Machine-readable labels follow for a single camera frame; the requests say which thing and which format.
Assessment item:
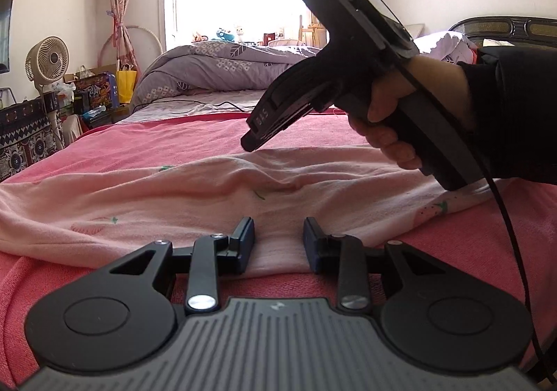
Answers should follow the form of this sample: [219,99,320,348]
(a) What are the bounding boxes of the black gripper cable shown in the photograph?
[402,63,557,391]

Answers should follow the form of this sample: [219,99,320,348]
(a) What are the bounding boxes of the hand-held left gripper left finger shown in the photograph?
[109,217,256,316]

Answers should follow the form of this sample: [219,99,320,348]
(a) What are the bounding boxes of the wooden easel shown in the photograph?
[298,15,327,48]

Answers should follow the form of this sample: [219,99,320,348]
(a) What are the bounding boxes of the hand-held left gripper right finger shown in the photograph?
[303,217,455,312]

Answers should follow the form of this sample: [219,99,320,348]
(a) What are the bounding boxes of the yellow paper bag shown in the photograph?
[117,63,138,104]

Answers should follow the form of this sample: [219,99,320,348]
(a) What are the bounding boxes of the pink towel blanket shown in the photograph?
[0,113,557,391]

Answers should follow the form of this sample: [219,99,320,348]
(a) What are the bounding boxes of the person's right hand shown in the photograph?
[348,54,475,173]

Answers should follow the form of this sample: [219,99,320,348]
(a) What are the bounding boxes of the dark bed headboard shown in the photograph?
[448,16,557,50]

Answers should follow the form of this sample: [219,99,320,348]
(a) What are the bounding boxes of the person's right forearm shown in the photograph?
[457,45,557,185]

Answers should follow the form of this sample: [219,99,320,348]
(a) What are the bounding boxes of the wall television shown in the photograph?
[0,0,11,73]

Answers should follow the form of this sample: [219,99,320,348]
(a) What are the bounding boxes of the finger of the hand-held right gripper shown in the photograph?
[241,106,320,152]

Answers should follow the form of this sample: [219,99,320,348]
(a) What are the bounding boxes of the beige pedestal fan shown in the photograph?
[25,35,70,148]

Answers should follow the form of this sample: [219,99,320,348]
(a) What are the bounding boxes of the pink strawberry print garment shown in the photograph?
[0,147,494,279]

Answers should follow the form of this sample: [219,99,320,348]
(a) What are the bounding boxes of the colourful toy box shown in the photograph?
[72,73,120,111]

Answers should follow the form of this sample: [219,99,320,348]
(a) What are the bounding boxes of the patterned cloth covered cabinet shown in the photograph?
[0,99,62,183]

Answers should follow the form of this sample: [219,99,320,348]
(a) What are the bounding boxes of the pink hula hoop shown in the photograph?
[99,23,167,70]

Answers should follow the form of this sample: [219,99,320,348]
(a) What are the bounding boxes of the thin black cable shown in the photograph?
[131,99,253,113]

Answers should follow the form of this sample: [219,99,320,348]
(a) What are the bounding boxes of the purple floral quilt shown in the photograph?
[131,32,477,105]

